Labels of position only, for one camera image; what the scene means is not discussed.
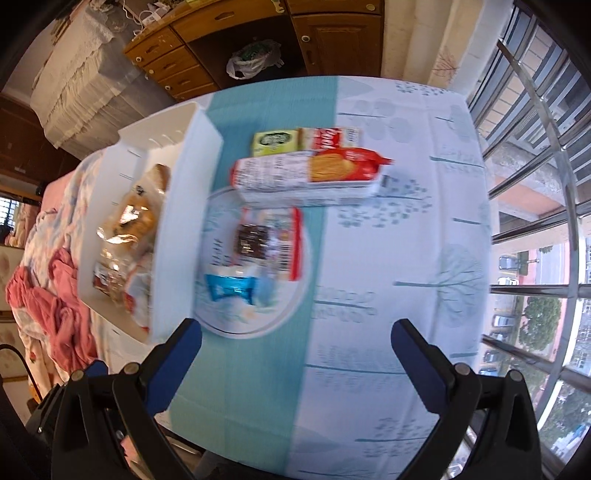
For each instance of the brownie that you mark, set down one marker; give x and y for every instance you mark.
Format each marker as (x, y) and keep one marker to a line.
(272, 239)

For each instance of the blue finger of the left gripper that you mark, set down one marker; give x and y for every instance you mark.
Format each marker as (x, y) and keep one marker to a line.
(96, 369)

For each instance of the green small snack pack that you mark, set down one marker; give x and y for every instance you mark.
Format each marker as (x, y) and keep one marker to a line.
(274, 142)

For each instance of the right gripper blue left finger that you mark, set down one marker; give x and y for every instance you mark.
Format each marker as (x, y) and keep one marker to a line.
(142, 390)

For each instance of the red white cookies pack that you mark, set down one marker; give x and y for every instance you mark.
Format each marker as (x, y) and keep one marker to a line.
(318, 139)

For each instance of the red jujube snack bag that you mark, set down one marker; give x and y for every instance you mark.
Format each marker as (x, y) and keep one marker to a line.
(136, 297)

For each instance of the walnut snack clear red bag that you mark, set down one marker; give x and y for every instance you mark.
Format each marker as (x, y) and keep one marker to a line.
(109, 276)

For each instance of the wooden desk with drawers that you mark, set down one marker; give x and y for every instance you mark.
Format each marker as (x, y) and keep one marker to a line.
(187, 51)

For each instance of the large Calleton bread bag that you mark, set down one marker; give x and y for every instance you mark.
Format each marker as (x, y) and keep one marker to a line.
(136, 216)

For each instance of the cream curtain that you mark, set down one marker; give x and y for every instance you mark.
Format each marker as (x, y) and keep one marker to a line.
(445, 44)

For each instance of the metal window grille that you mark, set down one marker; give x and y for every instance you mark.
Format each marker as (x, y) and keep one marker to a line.
(531, 106)

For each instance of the red white biscuit pack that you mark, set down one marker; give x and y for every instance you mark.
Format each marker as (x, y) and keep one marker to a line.
(340, 176)

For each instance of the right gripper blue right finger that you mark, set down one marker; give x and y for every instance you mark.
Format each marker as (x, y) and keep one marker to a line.
(451, 392)

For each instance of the blue foil candy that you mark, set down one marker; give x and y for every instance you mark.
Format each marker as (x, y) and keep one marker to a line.
(221, 286)

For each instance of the white plastic storage bin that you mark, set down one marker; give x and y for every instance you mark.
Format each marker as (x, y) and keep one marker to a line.
(184, 139)

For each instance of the floral pink white blanket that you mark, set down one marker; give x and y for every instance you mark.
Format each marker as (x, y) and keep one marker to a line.
(55, 326)

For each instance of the blue white patterned tablecloth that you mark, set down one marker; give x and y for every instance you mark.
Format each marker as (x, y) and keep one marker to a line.
(309, 387)

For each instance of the white plastic bag under desk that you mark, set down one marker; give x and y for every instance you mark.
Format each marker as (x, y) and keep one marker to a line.
(253, 59)

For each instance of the lace covered cabinet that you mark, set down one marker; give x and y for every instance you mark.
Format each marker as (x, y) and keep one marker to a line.
(87, 90)

